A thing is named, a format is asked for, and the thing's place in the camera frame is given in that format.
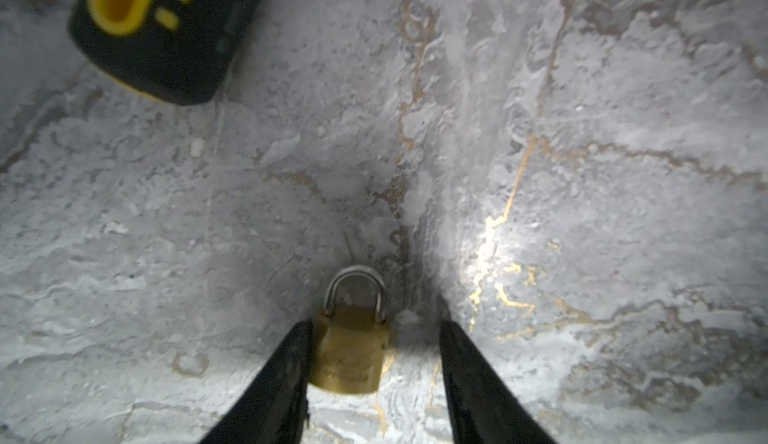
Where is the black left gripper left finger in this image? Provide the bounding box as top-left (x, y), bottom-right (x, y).
top-left (202, 320), bottom-right (313, 444)

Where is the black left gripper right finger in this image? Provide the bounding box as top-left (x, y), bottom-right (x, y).
top-left (439, 320), bottom-right (555, 444)

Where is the yellow black screwdriver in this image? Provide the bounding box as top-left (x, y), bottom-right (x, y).
top-left (68, 0), bottom-right (260, 106)

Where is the small brass padlock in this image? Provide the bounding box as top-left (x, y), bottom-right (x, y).
top-left (309, 265), bottom-right (390, 395)

